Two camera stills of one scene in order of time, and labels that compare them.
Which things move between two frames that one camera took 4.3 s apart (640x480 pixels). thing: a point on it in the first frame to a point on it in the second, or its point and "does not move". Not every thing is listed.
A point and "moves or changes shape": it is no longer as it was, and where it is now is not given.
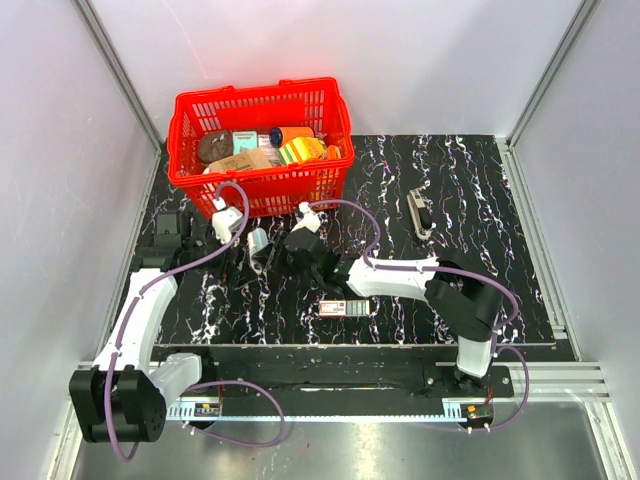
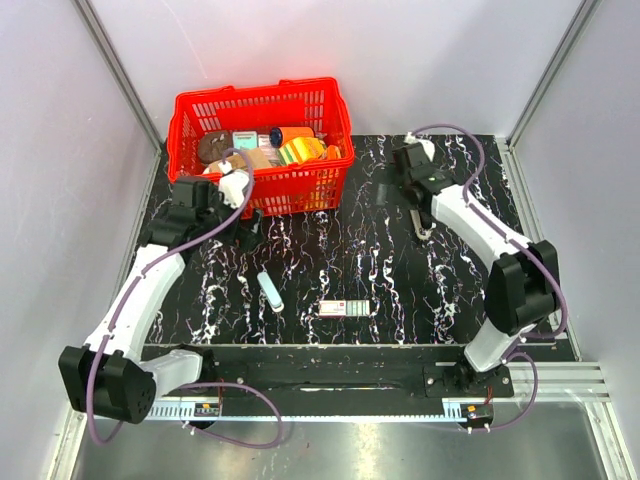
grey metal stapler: x=420 y=214 does not move
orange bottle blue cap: x=281 y=134 does not move
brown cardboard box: x=249 y=159 does not move
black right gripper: x=276 y=250 to x=381 y=194
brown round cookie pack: x=215 y=145 does not move
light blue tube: x=256 y=239 moves or changes shape
